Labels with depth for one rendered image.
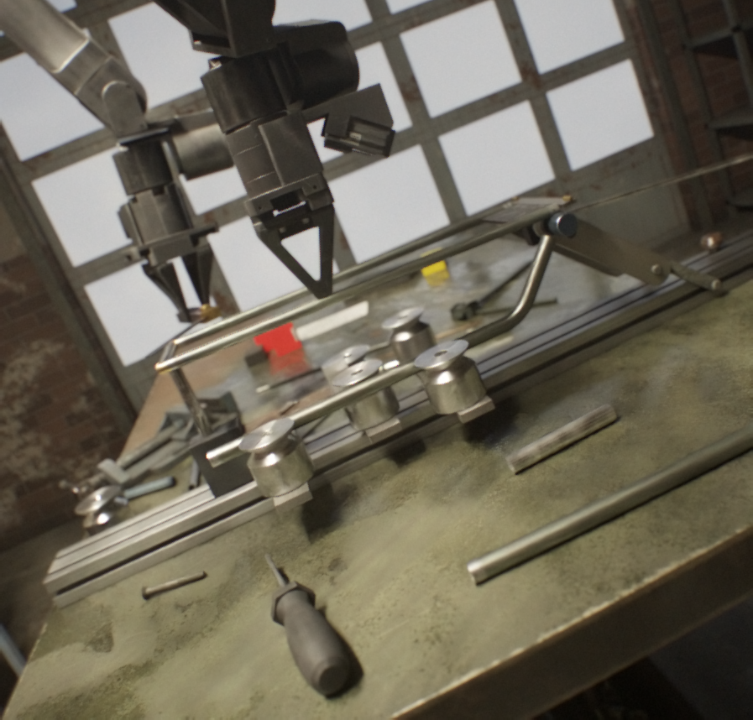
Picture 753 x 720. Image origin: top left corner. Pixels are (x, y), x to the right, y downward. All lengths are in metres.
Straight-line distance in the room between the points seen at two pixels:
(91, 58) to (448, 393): 0.51
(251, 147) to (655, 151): 3.87
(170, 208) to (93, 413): 3.04
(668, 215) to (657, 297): 3.67
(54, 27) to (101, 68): 0.06
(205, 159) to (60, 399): 3.07
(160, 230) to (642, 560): 0.59
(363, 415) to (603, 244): 0.28
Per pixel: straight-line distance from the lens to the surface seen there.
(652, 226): 4.36
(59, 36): 0.83
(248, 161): 0.58
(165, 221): 0.81
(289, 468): 0.58
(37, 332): 3.77
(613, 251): 0.70
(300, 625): 0.46
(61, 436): 3.88
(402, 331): 0.75
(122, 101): 0.81
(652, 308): 0.75
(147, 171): 0.81
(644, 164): 4.32
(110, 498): 0.80
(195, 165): 0.82
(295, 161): 0.57
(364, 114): 0.59
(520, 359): 0.69
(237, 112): 0.58
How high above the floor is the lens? 1.15
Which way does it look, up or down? 14 degrees down
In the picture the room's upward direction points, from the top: 22 degrees counter-clockwise
